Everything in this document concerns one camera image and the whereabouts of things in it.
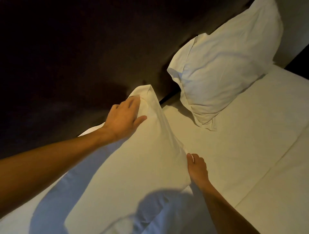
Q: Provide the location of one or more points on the person's right hand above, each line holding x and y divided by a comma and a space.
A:
198, 171

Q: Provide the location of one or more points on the person's left hand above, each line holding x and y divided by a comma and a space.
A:
120, 121

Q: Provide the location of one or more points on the person's right thumb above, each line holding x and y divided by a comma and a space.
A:
189, 161

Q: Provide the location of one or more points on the person's left thumb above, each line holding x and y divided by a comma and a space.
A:
140, 119

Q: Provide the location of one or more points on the white pillow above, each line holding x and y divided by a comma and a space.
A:
135, 164
224, 65

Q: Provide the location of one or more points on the person's left forearm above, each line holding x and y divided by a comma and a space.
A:
48, 166

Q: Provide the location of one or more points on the person's right forearm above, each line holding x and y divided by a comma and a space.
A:
224, 212

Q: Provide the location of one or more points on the white bed sheet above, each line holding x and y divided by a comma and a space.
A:
241, 135

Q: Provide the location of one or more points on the dark brown headboard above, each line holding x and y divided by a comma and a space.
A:
84, 53

